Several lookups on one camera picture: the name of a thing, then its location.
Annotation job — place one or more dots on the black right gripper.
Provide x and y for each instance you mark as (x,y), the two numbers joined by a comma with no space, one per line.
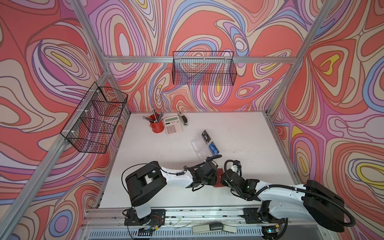
(223,181)

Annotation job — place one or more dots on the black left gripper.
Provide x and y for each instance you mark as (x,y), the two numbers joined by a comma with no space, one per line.
(214,180)

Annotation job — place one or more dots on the red leather card holder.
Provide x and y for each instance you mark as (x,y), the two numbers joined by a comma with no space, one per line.
(218,183)

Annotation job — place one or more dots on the blue credit card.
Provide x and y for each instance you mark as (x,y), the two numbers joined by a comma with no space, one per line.
(213,149)

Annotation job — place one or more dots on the clear acrylic card stand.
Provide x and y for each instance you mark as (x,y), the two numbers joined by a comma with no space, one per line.
(200,148)

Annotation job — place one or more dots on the black VIP credit card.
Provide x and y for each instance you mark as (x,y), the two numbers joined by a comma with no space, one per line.
(206,137)

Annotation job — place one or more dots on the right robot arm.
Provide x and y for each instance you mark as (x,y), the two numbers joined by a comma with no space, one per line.
(311,201)

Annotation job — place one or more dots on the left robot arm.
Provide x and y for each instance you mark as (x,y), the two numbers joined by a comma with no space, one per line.
(143,181)

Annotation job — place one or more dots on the grey foot pedal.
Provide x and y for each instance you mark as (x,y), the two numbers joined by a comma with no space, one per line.
(213,227)

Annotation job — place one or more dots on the pink desk calculator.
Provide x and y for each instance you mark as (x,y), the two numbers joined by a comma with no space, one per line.
(173,125)

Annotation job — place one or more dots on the grey black stapler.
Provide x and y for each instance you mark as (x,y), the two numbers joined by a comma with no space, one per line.
(183,118)

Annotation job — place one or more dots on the red metal pen bucket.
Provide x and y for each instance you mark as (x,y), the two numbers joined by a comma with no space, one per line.
(157,127)

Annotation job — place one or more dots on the pens and pencils bunch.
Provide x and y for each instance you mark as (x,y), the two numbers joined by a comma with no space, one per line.
(155,117)

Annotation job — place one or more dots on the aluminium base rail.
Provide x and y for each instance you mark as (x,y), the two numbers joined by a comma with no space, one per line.
(176,216)

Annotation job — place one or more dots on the black wire basket back wall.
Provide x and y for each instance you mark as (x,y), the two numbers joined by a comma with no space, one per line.
(208,68)

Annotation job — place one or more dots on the black wire basket wall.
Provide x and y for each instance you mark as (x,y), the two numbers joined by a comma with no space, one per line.
(91,127)
(208,68)

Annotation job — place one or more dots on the black wire basket left wall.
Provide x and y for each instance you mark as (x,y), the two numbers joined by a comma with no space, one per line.
(91,127)

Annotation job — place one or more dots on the aluminium frame post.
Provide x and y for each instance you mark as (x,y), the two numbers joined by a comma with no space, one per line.
(107,76)

